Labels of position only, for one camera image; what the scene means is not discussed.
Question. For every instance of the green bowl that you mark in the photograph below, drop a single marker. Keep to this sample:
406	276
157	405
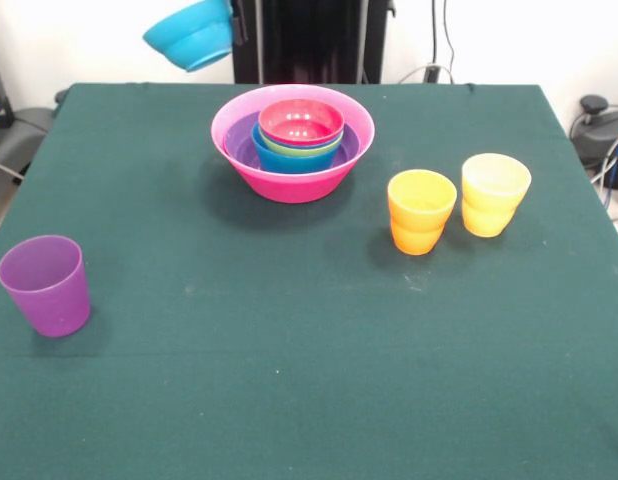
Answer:
299	152

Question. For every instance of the yellow cup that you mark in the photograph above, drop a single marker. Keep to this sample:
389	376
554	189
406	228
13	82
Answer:
496	182

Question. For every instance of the blue ringed flat-bottom bowl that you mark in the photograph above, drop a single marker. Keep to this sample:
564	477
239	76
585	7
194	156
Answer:
289	165

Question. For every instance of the large pink bowl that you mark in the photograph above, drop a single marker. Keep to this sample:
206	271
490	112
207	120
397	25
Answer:
294	190

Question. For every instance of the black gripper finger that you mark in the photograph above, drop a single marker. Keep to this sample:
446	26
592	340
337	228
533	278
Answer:
239	25

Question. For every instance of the small red-pink bowl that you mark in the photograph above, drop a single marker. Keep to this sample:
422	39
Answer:
301	122

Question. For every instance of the dark green tablecloth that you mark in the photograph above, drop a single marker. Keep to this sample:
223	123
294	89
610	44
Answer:
339	375

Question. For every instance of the cyan bowl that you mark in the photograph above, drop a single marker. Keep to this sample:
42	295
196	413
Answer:
194	37

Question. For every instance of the black power plug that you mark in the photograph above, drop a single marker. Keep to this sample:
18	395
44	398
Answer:
432	73

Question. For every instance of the purple bowl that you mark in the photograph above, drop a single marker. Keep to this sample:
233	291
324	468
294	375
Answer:
236	142

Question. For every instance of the purple cup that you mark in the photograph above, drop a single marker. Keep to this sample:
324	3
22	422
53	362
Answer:
46	295

